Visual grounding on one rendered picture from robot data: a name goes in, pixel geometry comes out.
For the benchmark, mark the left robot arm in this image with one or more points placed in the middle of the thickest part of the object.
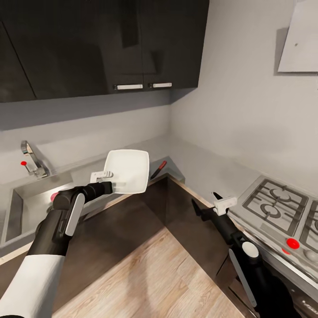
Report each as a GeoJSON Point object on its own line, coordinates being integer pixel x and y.
{"type": "Point", "coordinates": [32, 292]}

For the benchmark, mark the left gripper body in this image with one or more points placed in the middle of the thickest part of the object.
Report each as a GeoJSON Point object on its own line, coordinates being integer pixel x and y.
{"type": "Point", "coordinates": [101, 188]}

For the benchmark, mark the vidalia onion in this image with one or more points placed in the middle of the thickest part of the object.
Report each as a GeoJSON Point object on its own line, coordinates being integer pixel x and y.
{"type": "Point", "coordinates": [53, 196]}

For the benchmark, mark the bowl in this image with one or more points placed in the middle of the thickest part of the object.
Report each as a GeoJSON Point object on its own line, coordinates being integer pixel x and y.
{"type": "Point", "coordinates": [130, 169]}

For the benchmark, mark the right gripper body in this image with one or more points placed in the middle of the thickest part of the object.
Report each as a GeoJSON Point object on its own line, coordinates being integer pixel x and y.
{"type": "Point", "coordinates": [218, 221]}

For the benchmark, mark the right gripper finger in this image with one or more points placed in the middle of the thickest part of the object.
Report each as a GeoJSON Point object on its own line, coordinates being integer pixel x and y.
{"type": "Point", "coordinates": [196, 207]}
{"type": "Point", "coordinates": [217, 196]}

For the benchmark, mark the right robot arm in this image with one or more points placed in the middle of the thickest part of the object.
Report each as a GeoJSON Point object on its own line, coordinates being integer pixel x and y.
{"type": "Point", "coordinates": [267, 293]}

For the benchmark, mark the parer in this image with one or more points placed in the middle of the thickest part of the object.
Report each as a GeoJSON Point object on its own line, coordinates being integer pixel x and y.
{"type": "Point", "coordinates": [160, 167]}

